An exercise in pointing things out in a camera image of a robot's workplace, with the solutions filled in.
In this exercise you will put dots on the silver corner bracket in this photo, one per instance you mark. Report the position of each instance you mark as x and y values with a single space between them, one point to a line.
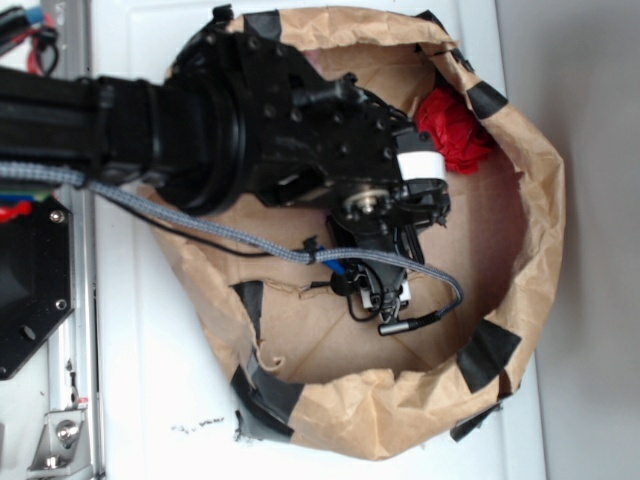
63 447

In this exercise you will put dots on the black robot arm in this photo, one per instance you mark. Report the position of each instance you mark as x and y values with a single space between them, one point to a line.
239 114

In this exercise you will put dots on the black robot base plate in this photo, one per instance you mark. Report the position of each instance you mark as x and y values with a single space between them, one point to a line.
36 281

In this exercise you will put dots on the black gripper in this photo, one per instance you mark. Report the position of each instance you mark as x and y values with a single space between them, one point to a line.
328 144

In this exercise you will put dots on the red crumpled paper ball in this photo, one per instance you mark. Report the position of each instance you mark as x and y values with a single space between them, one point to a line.
456 133

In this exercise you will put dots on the brown paper bag tray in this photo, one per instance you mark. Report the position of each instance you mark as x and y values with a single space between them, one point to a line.
302 370

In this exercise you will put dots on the aluminium extrusion rail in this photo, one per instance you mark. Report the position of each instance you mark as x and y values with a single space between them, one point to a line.
73 358

